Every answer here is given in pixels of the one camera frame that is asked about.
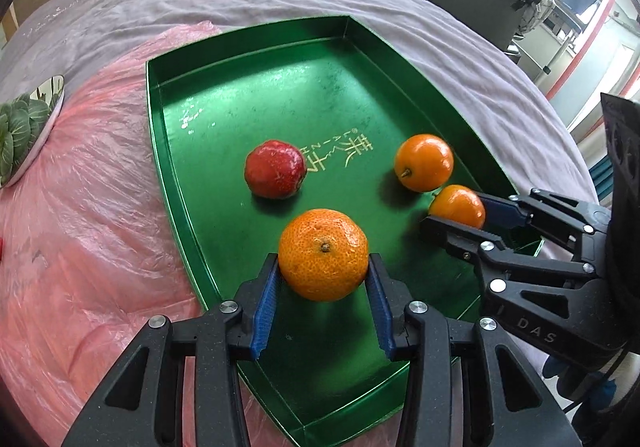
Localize pink plastic sheet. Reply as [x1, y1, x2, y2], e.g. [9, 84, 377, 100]
[0, 22, 467, 447]

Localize white metal plate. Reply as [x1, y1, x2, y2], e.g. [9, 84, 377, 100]
[0, 75, 65, 188]

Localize purple bed duvet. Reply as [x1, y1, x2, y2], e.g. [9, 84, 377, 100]
[1, 0, 597, 202]

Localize green leafy cabbage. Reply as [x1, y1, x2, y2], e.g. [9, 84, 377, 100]
[1, 94, 60, 186]

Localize desk with clutter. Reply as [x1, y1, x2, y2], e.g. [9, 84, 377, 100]
[505, 0, 586, 81]

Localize small orange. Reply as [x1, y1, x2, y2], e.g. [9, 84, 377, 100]
[394, 134, 454, 193]
[428, 185, 486, 229]

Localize green rectangular tray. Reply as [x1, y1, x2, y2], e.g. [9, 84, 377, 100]
[145, 16, 516, 446]

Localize rough orange mandarin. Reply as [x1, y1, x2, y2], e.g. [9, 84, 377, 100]
[278, 208, 369, 302]

